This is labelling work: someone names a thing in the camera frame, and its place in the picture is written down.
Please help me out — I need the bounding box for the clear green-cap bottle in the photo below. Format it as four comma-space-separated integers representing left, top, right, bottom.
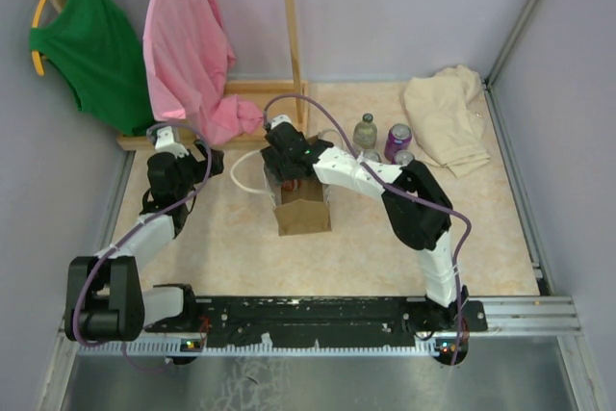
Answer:
352, 113, 377, 151

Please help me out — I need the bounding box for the red soda can front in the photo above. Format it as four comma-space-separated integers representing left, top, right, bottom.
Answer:
363, 150, 381, 163

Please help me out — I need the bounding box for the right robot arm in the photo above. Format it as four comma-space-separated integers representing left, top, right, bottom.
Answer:
262, 117, 466, 331

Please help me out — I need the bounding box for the pink t-shirt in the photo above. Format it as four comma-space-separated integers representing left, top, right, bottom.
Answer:
142, 0, 263, 145

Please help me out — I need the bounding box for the red soda can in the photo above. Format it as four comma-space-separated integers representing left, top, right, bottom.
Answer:
363, 150, 381, 163
281, 180, 301, 192

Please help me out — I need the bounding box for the purple Fanta can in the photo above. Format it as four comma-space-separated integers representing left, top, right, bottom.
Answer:
394, 150, 415, 166

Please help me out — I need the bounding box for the purple soda can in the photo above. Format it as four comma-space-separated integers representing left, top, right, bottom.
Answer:
384, 123, 412, 162

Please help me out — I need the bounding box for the beige folded cloth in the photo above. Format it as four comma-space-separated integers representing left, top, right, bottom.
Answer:
401, 64, 490, 177

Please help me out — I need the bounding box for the green tank top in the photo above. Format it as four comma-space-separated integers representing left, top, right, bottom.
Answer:
29, 0, 155, 137

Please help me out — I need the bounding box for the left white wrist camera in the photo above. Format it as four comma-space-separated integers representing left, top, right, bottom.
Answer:
146, 126, 189, 158

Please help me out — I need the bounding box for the aluminium frame rail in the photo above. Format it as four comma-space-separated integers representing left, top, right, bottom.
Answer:
75, 296, 581, 364

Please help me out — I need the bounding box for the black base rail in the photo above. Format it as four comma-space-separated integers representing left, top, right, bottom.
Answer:
145, 296, 488, 364

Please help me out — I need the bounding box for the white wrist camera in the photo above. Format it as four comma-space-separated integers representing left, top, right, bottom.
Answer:
268, 115, 293, 130
146, 126, 189, 158

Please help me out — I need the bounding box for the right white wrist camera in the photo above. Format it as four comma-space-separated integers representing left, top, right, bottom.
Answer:
268, 115, 293, 130

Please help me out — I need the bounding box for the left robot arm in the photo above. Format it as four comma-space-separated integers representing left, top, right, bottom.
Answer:
64, 141, 224, 347

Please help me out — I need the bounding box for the wooden clothes rack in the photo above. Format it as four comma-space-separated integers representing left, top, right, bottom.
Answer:
47, 0, 309, 151

